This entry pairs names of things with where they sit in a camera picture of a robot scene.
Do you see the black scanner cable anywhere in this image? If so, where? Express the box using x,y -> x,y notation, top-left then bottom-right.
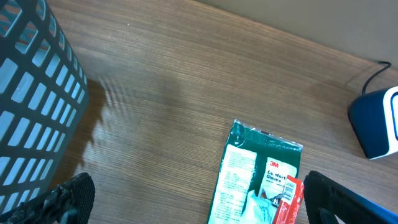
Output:
361,61 -> 392,96

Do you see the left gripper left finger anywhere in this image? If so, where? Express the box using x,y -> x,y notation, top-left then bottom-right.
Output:
1,172 -> 95,224

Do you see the green glove package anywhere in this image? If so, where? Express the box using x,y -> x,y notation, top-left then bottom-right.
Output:
207,119 -> 303,224

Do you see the red toothpaste tube box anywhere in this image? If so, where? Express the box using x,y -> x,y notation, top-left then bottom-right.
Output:
272,175 -> 304,224

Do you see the grey plastic shopping basket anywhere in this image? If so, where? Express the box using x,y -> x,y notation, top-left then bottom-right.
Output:
1,0 -> 89,213

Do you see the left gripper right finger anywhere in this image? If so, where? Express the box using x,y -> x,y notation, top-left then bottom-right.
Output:
303,170 -> 397,224

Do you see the white barcode scanner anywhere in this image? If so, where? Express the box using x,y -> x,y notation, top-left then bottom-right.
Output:
348,86 -> 397,160

